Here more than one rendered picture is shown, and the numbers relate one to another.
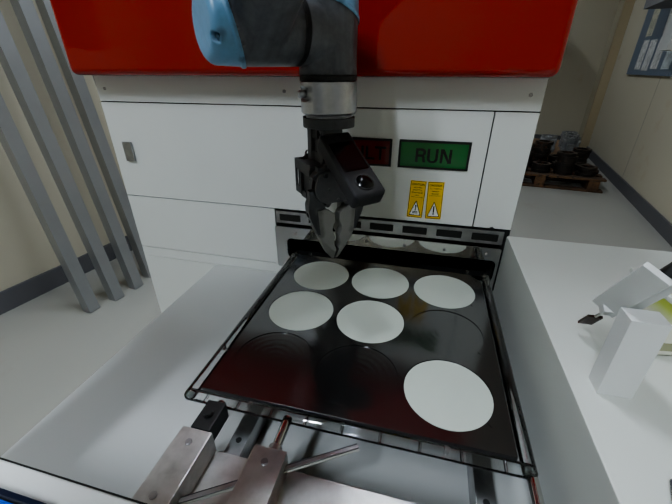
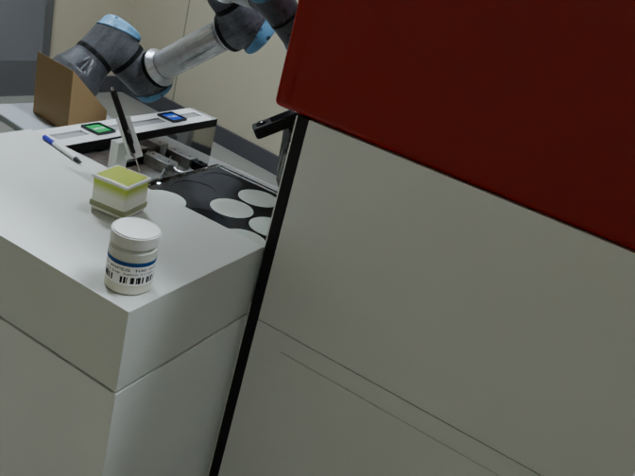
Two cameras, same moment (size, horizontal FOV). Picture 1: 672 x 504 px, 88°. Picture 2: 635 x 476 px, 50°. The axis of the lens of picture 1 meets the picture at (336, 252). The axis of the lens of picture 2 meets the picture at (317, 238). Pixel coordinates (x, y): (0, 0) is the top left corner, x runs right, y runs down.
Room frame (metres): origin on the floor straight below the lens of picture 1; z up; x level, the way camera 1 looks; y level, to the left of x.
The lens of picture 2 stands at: (0.84, -1.40, 1.51)
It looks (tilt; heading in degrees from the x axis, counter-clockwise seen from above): 24 degrees down; 99
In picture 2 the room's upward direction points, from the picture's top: 16 degrees clockwise
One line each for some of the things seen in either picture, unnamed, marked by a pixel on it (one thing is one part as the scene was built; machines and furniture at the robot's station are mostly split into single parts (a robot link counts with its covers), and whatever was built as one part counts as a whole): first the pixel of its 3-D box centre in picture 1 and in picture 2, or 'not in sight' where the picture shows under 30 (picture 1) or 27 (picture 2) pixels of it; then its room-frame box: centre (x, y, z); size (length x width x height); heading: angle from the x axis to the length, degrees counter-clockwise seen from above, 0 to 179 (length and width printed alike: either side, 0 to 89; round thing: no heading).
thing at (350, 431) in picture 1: (342, 428); (170, 178); (0.24, -0.01, 0.90); 0.38 x 0.01 x 0.01; 76
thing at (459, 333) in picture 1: (370, 321); (231, 209); (0.42, -0.05, 0.90); 0.34 x 0.34 x 0.01; 76
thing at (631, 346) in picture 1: (628, 320); (125, 152); (0.25, -0.26, 1.03); 0.06 x 0.04 x 0.13; 166
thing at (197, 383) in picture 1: (257, 305); (273, 193); (0.46, 0.13, 0.90); 0.37 x 0.01 x 0.01; 166
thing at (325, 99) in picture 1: (326, 100); not in sight; (0.51, 0.01, 1.19); 0.08 x 0.08 x 0.05
